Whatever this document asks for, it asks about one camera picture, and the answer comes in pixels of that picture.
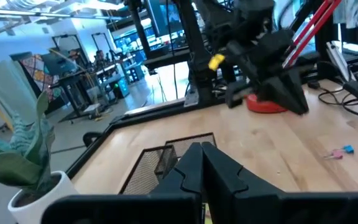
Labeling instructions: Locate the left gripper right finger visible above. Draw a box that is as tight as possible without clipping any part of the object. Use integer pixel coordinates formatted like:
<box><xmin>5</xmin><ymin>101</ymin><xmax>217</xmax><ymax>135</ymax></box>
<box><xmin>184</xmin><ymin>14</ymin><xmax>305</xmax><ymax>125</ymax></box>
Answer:
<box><xmin>201</xmin><ymin>141</ymin><xmax>358</xmax><ymax>224</ymax></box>

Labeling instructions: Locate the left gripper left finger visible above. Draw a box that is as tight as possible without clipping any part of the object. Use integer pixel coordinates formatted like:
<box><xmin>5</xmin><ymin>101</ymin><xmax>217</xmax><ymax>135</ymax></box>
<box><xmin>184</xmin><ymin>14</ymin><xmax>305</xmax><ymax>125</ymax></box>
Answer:
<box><xmin>40</xmin><ymin>142</ymin><xmax>204</xmax><ymax>224</ymax></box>

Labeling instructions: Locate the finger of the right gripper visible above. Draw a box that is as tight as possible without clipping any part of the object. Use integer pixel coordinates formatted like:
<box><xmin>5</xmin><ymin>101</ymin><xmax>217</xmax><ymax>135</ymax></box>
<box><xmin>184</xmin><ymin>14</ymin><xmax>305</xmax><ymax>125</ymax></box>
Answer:
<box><xmin>258</xmin><ymin>66</ymin><xmax>310</xmax><ymax>116</ymax></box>

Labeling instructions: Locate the black mesh desk organizer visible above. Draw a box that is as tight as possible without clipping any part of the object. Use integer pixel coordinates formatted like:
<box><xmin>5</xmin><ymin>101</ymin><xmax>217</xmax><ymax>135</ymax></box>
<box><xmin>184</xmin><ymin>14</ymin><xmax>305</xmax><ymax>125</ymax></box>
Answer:
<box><xmin>118</xmin><ymin>132</ymin><xmax>218</xmax><ymax>196</ymax></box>

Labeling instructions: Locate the blue binder clip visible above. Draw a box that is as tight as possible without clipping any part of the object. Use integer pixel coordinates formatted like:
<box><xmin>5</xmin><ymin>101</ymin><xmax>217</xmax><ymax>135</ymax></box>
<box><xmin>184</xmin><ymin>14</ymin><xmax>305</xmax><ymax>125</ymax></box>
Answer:
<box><xmin>341</xmin><ymin>144</ymin><xmax>356</xmax><ymax>155</ymax></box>

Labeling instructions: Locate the red desk lamp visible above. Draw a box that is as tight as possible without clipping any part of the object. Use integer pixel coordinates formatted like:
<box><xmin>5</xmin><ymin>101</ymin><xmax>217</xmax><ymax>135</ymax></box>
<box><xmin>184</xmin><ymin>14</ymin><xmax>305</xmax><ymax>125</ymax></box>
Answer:
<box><xmin>245</xmin><ymin>0</ymin><xmax>344</xmax><ymax>114</ymax></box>

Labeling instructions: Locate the pale leaf print cloth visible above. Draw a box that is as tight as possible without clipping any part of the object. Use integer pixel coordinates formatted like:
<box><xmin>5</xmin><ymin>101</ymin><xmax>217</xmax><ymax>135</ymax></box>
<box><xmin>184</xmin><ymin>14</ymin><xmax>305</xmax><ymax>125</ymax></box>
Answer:
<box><xmin>333</xmin><ymin>0</ymin><xmax>358</xmax><ymax>29</ymax></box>

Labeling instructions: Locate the snake plant in white pot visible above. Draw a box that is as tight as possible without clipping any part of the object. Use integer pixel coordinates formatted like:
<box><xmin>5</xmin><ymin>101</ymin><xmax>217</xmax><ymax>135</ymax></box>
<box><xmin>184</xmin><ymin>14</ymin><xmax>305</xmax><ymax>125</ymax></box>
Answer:
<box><xmin>0</xmin><ymin>90</ymin><xmax>78</xmax><ymax>224</ymax></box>

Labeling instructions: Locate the person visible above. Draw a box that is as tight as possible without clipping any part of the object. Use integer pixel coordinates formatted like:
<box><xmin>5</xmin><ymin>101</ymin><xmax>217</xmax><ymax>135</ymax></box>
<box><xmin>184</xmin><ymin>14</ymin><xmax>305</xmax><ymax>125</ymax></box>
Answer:
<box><xmin>93</xmin><ymin>49</ymin><xmax>108</xmax><ymax>68</ymax></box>

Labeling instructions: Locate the colourful patterned cloth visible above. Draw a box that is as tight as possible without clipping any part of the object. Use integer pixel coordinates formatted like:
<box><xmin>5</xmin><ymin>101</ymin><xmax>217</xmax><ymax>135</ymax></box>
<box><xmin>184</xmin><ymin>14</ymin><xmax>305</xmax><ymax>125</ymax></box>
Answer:
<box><xmin>19</xmin><ymin>54</ymin><xmax>63</xmax><ymax>102</ymax></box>

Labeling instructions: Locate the pale green sheet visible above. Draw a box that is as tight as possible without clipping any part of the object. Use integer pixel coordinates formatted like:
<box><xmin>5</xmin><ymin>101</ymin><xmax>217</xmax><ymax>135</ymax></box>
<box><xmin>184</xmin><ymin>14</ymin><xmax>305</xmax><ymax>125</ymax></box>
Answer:
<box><xmin>0</xmin><ymin>58</ymin><xmax>40</xmax><ymax>126</ymax></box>

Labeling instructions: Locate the yellow cable tag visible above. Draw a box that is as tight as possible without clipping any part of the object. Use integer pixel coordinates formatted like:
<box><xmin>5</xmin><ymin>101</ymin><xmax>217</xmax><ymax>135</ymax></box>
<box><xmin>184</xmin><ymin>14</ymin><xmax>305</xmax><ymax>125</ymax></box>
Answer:
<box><xmin>208</xmin><ymin>53</ymin><xmax>226</xmax><ymax>72</ymax></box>

